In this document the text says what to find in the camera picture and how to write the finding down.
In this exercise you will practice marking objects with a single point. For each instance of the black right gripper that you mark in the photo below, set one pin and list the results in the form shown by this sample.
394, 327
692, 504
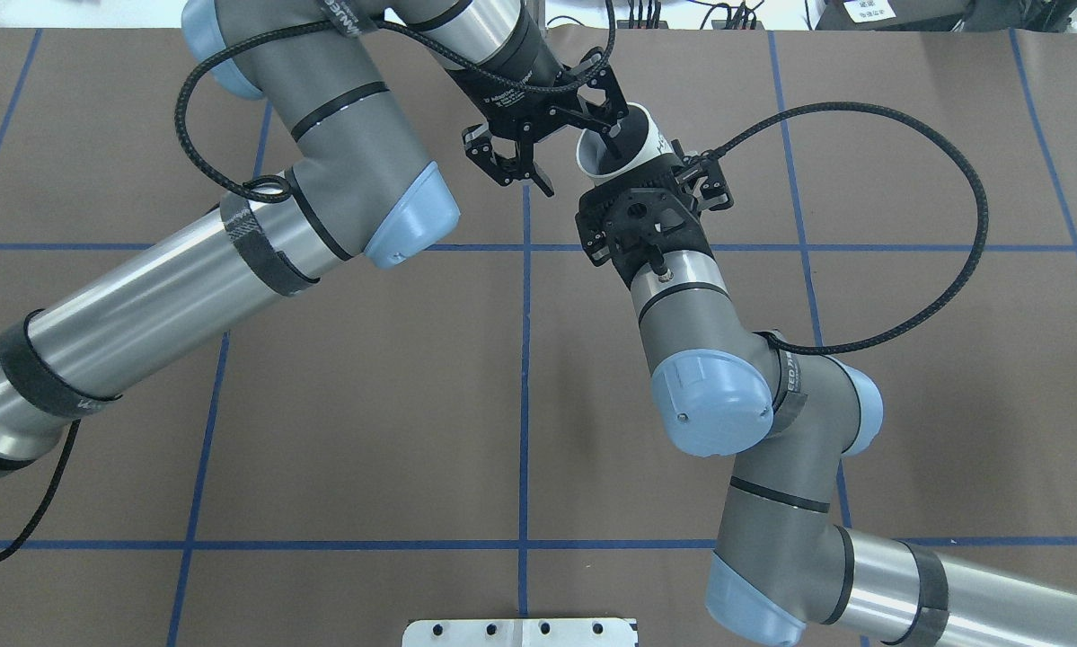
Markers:
710, 186

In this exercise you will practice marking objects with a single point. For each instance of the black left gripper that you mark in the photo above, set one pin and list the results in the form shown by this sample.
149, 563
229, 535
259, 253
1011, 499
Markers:
513, 88

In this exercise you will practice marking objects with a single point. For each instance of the white mug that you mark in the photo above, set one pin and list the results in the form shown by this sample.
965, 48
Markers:
635, 140

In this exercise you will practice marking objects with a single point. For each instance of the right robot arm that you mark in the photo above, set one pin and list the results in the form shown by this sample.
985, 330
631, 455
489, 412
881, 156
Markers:
779, 564

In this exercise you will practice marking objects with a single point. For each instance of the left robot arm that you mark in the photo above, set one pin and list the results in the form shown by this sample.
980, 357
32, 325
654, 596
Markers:
364, 185

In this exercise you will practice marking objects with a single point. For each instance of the black box with label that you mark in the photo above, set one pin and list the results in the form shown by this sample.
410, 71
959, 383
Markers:
891, 15

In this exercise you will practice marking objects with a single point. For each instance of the white pedestal base plate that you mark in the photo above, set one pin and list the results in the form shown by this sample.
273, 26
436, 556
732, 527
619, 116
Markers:
557, 631

